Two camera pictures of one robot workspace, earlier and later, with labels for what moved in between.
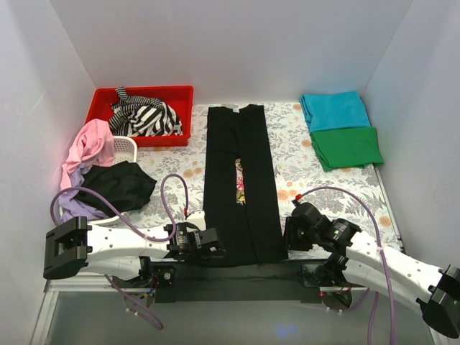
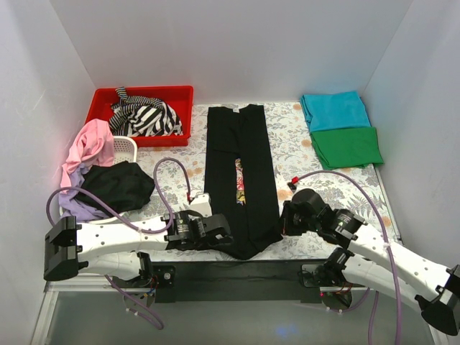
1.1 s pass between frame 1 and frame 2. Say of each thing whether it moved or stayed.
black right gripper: moved
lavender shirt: stayed
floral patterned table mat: stayed
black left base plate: stayed
